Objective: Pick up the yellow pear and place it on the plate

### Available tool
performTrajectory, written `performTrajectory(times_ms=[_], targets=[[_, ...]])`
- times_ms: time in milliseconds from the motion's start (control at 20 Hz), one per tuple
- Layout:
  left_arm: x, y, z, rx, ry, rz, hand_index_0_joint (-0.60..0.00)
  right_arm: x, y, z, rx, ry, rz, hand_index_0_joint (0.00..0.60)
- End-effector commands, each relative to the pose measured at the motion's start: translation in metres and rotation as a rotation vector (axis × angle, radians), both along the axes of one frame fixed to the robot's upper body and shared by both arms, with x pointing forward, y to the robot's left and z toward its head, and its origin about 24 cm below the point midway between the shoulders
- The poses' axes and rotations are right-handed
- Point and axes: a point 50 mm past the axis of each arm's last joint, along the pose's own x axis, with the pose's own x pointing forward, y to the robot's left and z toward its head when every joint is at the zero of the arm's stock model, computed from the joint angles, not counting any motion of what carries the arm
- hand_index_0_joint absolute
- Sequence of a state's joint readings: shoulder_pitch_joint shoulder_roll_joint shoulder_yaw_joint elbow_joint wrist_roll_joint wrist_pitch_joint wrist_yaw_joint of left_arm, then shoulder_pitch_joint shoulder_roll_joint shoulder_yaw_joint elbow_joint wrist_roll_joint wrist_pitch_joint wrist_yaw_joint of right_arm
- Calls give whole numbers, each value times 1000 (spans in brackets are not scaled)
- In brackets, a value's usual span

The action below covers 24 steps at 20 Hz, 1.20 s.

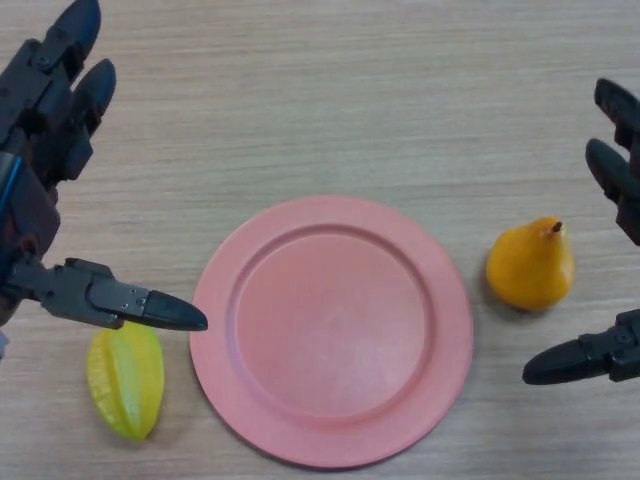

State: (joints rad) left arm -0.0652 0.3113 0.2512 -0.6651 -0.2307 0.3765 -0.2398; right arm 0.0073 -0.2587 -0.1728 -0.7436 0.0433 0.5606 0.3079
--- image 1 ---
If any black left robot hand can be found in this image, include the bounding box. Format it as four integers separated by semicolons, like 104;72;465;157
0;0;209;333

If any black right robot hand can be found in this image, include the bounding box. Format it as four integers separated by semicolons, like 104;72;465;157
522;77;640;386

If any yellow pear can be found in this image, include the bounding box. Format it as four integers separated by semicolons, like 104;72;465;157
486;216;575;312

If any pink round plate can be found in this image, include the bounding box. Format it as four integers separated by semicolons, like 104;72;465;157
188;195;475;456

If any yellow starfruit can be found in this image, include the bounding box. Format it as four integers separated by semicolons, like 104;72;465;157
86;321;166;442

